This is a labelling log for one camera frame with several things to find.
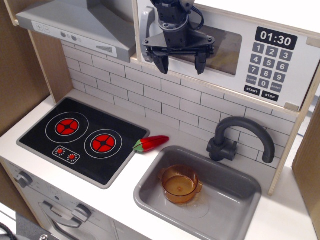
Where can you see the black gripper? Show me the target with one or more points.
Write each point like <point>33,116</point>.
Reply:
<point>169,40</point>

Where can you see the white toy microwave door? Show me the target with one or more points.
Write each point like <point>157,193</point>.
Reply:
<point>268,50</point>

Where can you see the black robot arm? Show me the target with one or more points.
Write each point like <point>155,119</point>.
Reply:
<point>175,12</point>

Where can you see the red toy chili pepper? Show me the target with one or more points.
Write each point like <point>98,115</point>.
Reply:
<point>149,143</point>

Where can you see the dark grey toy faucet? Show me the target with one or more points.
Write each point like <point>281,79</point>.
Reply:
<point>220,147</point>

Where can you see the grey toy range hood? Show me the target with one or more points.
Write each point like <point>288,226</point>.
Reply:
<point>86,23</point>

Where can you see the orange transparent plastic pot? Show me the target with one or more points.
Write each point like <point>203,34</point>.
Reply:
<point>180,183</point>

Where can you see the black toy stove top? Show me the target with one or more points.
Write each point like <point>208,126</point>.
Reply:
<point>90,144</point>

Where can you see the grey toy sink basin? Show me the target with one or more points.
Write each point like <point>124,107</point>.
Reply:
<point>222,210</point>

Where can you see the brown cardboard box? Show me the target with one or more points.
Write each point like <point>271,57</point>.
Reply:
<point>306,169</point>

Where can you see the grey oven knob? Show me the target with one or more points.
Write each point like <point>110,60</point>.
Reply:
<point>23,179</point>

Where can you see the wooden toy kitchen frame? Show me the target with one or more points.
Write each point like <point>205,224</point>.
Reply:
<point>186,109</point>

